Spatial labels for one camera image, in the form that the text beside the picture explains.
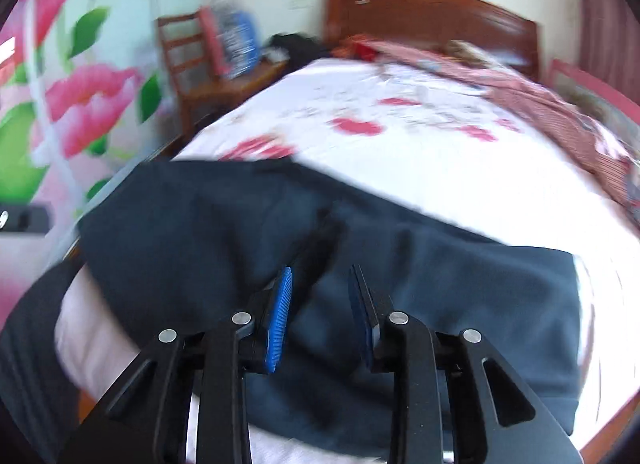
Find floral pillow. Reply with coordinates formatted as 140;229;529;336
445;39;506;67

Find pink curtain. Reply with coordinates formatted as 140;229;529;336
575;0;640;95

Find wooden chair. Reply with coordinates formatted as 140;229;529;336
157;13;288;140

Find black pants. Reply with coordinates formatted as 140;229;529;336
0;156;583;464

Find floral sliding wardrobe door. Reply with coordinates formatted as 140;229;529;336
0;0;241;270

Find wooden headboard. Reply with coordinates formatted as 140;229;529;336
324;0;543;82

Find clear plastic bag of bedding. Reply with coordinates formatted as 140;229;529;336
200;1;261;79

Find red tasselled cushion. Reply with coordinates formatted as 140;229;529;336
332;34;373;62

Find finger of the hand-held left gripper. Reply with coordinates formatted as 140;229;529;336
0;205;52;235

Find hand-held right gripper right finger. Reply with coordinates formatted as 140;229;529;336
347;264;586;464

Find pink bed guard rail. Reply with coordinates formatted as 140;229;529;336
547;58;640;145

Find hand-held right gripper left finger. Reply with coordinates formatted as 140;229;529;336
60;265;294;464

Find red checked quilt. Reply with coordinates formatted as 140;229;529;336
367;39;640;225

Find black clothing pile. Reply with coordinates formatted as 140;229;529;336
267;33;333;70

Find bed with white floral sheet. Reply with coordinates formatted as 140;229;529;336
55;56;640;464

